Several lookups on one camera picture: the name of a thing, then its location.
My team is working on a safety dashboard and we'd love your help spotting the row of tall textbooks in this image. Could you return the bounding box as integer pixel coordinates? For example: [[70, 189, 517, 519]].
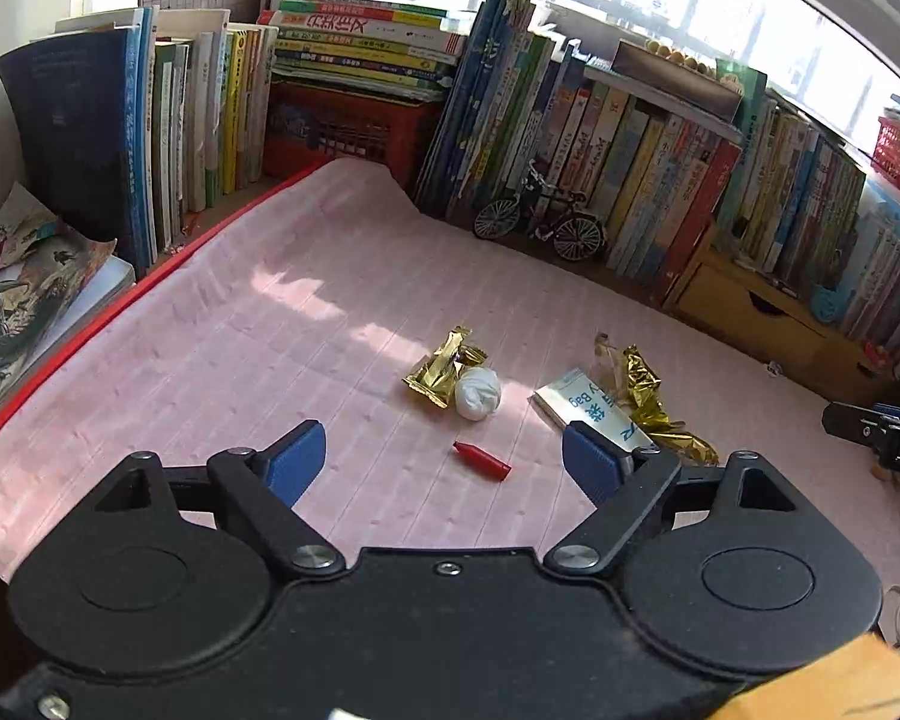
[[0, 6, 280, 271]]

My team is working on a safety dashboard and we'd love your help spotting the wooden drawer organizer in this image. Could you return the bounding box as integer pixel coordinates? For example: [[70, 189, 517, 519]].
[[664, 236, 897, 406]]

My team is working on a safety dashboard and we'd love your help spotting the brown flat board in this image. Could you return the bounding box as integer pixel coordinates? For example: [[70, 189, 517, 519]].
[[611, 37, 747, 121]]

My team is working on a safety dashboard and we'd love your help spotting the black miniature bicycle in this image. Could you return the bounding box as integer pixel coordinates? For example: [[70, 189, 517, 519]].
[[472, 159, 607, 263]]

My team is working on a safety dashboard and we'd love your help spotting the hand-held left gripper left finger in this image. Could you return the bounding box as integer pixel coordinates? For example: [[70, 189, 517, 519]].
[[94, 420, 347, 580]]

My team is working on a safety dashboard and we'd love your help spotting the blue round ornament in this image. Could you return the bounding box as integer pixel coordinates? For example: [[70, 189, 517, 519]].
[[810, 285, 852, 327]]

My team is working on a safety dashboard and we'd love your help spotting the red plastic crate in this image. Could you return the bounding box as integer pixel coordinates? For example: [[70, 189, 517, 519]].
[[262, 82, 443, 192]]

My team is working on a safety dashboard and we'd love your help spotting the row of books on organizer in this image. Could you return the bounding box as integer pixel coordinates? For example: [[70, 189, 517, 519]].
[[712, 60, 900, 376]]

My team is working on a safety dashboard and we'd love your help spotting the row of thin picture books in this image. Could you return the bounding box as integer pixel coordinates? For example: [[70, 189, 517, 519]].
[[412, 0, 743, 301]]

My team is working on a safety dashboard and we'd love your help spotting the white tissue packet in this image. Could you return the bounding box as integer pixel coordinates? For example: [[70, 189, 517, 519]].
[[531, 367, 655, 458]]

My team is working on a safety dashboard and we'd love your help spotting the white tissue ball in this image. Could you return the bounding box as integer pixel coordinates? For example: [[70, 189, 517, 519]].
[[454, 366, 503, 419]]

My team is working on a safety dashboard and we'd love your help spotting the red plastic cap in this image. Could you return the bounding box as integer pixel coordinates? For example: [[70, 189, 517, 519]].
[[454, 440, 512, 481]]

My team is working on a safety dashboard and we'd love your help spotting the small gold foil wrapper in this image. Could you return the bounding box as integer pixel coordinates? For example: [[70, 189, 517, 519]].
[[403, 326, 488, 410]]

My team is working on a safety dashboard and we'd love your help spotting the stack of flat books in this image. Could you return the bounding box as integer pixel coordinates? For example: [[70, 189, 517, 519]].
[[259, 0, 477, 102]]

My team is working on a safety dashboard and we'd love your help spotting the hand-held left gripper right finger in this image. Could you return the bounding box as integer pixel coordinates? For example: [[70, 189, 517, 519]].
[[544, 420, 805, 578]]

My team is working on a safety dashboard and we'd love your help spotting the pink striped blanket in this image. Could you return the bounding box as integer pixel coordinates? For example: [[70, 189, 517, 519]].
[[0, 159, 900, 616]]

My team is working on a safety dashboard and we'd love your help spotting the clear plastic wrapper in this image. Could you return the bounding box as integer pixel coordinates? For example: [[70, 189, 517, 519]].
[[594, 331, 631, 398]]

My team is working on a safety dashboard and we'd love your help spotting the dragon print magazine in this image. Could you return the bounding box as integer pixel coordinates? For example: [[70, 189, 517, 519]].
[[0, 180, 117, 428]]

